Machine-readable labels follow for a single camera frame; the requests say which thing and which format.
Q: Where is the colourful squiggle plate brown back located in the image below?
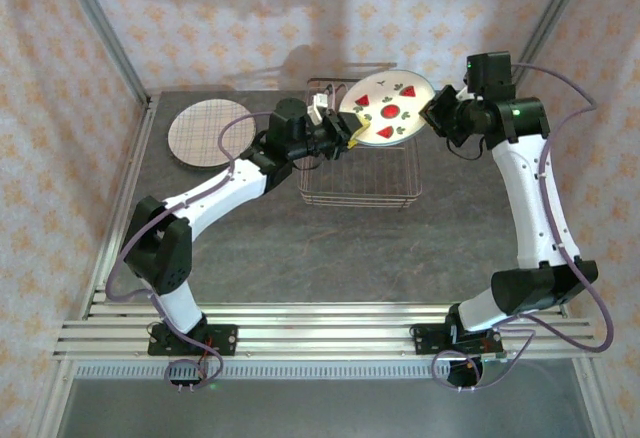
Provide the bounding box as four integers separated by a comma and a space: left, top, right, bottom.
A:
169, 147, 241, 173

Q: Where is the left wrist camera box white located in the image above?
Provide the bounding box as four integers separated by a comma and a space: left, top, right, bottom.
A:
306, 92, 335, 127

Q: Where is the wire dish rack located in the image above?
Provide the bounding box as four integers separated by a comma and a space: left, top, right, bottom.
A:
297, 76, 424, 208

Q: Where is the aluminium frame post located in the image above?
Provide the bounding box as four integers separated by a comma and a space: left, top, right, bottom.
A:
497, 0, 595, 109
53, 0, 152, 109

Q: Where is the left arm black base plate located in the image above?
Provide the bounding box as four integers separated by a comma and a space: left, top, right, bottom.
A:
147, 324, 239, 358

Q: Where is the watermelon print plate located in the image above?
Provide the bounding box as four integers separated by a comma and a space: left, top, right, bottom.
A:
338, 69, 435, 148

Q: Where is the blue grid line plate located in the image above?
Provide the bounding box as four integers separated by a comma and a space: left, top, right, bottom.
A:
167, 100, 258, 168

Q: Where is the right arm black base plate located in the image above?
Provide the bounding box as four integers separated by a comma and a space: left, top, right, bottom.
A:
409, 324, 504, 358

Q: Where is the thin black wire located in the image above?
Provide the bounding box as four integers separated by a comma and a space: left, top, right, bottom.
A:
447, 135, 494, 160

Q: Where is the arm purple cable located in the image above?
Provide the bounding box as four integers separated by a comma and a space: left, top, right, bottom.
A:
432, 62, 615, 393
104, 107, 324, 393

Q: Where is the grey metal sheet panel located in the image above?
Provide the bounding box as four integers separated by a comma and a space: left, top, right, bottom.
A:
54, 376, 596, 438

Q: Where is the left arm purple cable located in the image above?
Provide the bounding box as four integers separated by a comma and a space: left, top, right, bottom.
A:
104, 107, 324, 393

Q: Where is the slotted cable duct strip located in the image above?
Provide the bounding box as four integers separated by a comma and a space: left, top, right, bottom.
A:
74, 361, 576, 380

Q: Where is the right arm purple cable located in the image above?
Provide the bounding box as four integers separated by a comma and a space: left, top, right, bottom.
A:
432, 62, 615, 393

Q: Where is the aluminium mounting rail beam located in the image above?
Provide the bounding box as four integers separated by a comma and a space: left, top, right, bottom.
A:
52, 301, 601, 362

